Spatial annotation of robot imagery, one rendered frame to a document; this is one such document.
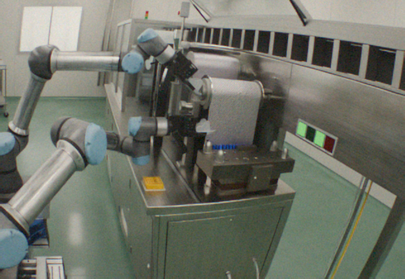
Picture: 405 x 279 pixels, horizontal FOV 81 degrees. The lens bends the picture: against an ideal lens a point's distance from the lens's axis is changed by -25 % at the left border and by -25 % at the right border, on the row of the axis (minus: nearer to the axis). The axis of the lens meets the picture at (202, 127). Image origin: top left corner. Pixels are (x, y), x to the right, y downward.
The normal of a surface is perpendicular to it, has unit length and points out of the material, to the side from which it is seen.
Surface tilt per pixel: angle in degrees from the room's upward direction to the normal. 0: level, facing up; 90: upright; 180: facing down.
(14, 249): 93
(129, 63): 90
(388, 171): 90
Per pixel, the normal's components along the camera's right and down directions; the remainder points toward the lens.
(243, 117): 0.36, 0.30
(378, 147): -0.92, -0.01
